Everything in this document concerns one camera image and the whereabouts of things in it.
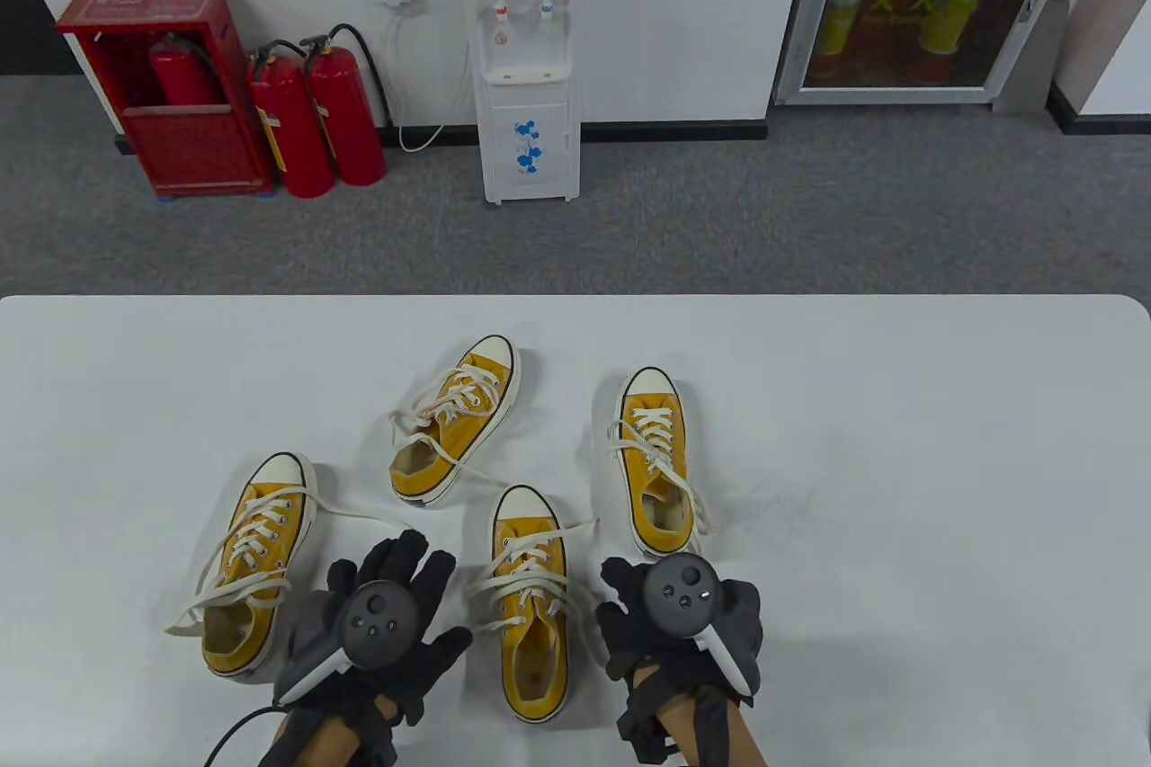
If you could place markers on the person's right hand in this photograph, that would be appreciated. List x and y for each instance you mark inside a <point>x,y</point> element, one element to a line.
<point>625,632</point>

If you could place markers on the person's left hand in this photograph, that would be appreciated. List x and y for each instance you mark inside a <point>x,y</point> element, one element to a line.
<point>405,556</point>

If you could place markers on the yellow canvas shoe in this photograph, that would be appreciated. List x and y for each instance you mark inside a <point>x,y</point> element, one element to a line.
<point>524,502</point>
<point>649,380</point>
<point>493,353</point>
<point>281,470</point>

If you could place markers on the person's right forearm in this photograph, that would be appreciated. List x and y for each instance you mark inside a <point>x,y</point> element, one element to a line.
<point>674,713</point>

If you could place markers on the black hand controller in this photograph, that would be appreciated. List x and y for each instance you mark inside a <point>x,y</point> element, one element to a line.
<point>683,592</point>
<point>382,623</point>

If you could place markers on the white water dispenser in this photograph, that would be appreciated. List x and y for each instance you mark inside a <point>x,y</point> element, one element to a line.
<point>530,164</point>

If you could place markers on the red fire extinguisher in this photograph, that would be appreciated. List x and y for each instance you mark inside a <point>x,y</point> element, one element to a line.
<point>346,120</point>
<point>180,79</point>
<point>292,129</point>

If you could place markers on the red extinguisher cabinet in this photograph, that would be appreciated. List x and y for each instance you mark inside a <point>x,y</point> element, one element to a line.
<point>193,147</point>

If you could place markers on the glass fire hydrant cabinet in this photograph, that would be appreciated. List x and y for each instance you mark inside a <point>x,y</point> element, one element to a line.
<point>935,3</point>

